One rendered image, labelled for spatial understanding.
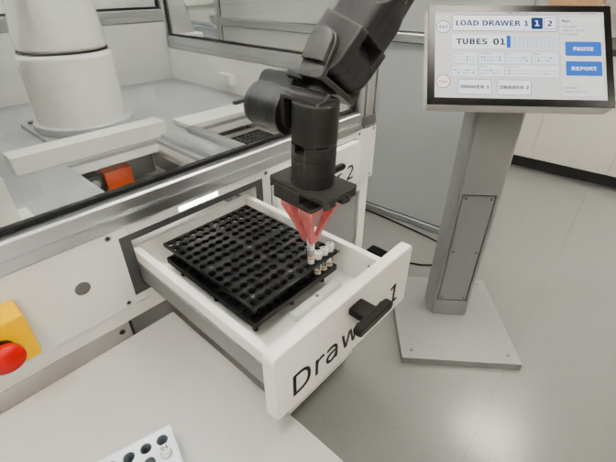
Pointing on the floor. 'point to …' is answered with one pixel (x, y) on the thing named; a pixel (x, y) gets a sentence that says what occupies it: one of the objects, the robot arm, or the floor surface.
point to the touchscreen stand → (463, 258)
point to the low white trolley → (156, 407)
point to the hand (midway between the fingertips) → (310, 236)
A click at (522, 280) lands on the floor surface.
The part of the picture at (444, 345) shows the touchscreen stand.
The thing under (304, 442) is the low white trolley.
